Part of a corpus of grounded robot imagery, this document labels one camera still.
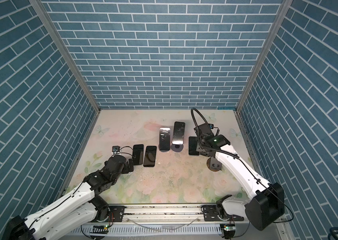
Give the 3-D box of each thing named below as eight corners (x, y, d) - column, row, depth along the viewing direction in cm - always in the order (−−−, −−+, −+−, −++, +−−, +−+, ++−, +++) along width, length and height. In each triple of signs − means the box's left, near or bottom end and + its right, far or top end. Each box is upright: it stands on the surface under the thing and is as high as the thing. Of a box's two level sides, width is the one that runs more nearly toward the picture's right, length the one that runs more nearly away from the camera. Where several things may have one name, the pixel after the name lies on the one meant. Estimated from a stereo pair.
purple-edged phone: (160, 152, 98) (158, 142, 89) (161, 138, 105) (159, 127, 96) (170, 152, 98) (169, 142, 89) (170, 138, 105) (170, 127, 96)
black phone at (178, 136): (172, 147, 100) (172, 135, 89) (174, 133, 108) (174, 121, 97) (182, 149, 100) (183, 137, 89) (184, 135, 107) (185, 122, 96)
